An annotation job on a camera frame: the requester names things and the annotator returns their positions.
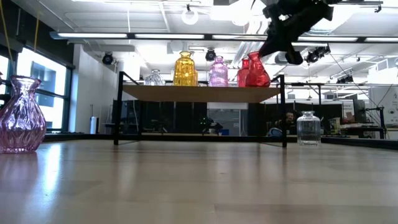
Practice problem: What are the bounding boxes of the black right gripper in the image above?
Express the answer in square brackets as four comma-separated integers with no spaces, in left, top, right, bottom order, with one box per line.
[259,0,334,65]

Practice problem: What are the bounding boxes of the red flared-neck vase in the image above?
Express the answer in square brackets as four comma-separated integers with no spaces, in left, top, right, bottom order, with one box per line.
[244,51,272,88]

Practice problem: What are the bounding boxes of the red tall ribbed bottle vase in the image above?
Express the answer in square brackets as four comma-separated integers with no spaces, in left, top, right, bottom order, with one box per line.
[236,57,251,88]

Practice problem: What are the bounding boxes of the purple ribbed bottle vase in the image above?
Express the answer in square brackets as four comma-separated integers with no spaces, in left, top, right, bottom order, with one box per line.
[208,55,229,87]

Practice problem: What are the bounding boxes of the yellow ribbed bottle vase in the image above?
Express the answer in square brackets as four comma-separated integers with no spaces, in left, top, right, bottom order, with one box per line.
[172,50,199,87]

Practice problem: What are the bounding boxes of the clear squat round vase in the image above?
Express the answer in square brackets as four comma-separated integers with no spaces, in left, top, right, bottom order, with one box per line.
[143,68,166,86]

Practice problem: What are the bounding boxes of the purple wavy flared vase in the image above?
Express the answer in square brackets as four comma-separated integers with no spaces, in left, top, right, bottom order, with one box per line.
[0,75,47,154]

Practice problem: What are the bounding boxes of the wooden shelf black metal legs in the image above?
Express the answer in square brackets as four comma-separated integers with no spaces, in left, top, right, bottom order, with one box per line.
[113,70,289,149]

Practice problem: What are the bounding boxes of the person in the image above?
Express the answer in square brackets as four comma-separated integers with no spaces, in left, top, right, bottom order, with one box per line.
[276,111,298,137]

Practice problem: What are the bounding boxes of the clear square glass jar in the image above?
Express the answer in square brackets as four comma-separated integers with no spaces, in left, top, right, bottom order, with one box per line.
[296,110,322,146]

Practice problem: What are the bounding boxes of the black device green light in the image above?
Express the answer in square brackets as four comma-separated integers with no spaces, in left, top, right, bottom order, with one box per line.
[198,116,224,135]

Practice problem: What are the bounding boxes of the long ceiling light bar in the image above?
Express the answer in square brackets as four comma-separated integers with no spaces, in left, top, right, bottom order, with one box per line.
[49,30,398,44]

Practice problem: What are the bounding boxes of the white cylinder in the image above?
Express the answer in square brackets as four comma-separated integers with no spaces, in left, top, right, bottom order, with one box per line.
[90,116,100,134]

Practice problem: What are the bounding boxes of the white ring lamp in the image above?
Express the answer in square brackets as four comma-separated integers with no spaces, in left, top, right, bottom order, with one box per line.
[181,9,199,26]

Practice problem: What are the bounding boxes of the black aluminium rig frame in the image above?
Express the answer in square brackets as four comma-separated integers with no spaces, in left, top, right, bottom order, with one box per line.
[43,132,398,151]

